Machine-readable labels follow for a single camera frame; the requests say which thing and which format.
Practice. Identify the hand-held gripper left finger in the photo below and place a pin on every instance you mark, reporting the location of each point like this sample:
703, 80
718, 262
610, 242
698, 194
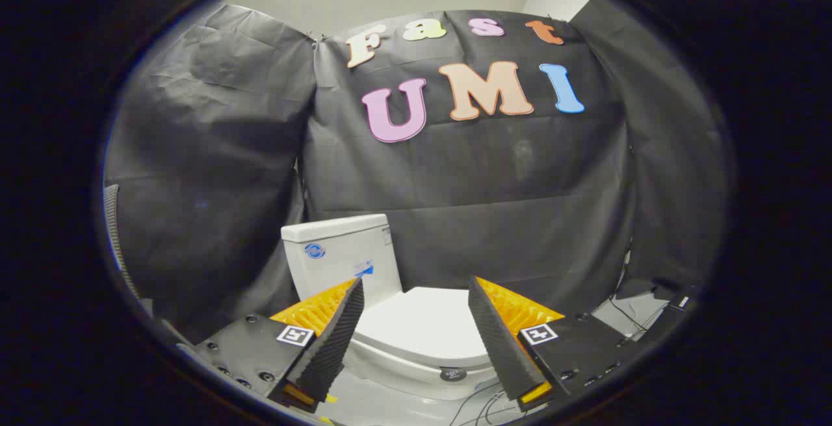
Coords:
338, 335

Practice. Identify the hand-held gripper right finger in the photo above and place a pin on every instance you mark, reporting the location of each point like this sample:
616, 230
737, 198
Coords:
494, 335

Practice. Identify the white toilet lid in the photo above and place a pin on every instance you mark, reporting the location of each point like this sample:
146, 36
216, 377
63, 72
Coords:
429, 328

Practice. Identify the white toilet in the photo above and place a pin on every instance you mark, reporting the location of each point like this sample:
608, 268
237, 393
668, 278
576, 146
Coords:
344, 250

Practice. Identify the black backdrop cloth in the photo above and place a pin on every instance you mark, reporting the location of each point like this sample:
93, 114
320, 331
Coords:
487, 185

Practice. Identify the black box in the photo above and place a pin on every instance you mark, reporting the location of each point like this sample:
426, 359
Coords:
673, 309

